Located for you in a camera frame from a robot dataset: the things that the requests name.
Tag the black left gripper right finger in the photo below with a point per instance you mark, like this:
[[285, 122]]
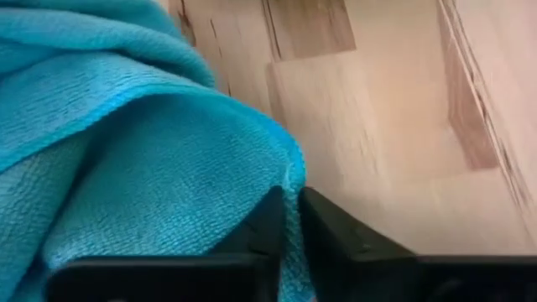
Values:
[[335, 239]]

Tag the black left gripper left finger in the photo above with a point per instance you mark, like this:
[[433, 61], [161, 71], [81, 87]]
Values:
[[264, 230]]

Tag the blue microfiber towel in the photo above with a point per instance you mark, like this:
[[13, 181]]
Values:
[[126, 147]]

